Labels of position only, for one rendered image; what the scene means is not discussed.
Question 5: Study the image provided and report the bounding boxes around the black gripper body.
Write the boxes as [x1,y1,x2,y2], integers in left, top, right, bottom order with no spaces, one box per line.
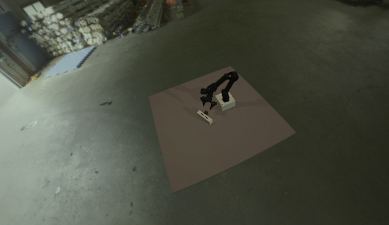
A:
[200,95,217,106]

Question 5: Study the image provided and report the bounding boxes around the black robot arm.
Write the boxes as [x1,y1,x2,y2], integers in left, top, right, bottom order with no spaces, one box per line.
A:
[201,71,238,103]

